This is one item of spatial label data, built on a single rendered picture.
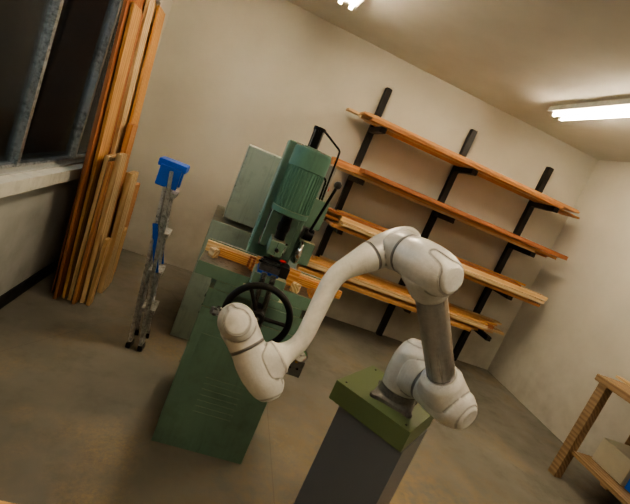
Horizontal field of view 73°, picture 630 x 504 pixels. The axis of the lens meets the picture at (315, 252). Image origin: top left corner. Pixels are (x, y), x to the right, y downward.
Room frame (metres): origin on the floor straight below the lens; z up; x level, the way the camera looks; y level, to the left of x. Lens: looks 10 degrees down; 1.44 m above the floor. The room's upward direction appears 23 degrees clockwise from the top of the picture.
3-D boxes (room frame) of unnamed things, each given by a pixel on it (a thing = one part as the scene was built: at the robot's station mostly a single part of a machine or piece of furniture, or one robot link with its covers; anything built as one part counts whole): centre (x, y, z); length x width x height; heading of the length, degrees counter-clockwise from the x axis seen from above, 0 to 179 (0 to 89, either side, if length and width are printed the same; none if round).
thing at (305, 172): (1.97, 0.18, 1.35); 0.18 x 0.18 x 0.31
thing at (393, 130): (4.42, -1.11, 1.20); 2.71 x 0.56 x 2.40; 104
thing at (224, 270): (1.86, 0.16, 0.87); 0.61 x 0.30 x 0.06; 101
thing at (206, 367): (2.08, 0.20, 0.36); 0.58 x 0.45 x 0.71; 11
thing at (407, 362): (1.67, -0.54, 0.86); 0.18 x 0.16 x 0.22; 36
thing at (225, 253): (1.98, 0.11, 0.92); 0.62 x 0.02 x 0.04; 101
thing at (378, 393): (1.70, -0.55, 0.72); 0.22 x 0.18 x 0.06; 161
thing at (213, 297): (2.09, 0.20, 0.76); 0.57 x 0.45 x 0.09; 11
